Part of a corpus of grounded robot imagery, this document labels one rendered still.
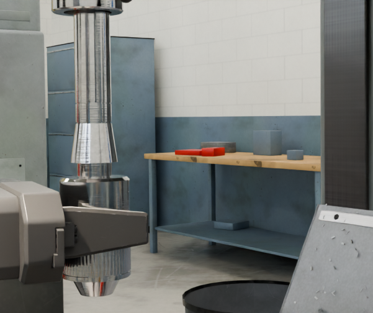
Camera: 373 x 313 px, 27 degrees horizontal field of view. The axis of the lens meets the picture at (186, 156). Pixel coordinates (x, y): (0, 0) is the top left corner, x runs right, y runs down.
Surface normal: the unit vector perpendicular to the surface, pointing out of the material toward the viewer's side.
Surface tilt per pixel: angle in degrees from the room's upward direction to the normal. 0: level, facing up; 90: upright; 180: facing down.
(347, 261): 64
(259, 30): 90
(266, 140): 90
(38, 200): 45
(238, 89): 90
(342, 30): 90
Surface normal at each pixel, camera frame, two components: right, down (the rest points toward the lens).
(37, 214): 0.26, -0.67
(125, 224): 0.37, 0.04
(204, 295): 0.66, -0.04
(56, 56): -0.82, 0.04
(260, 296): -0.18, -0.01
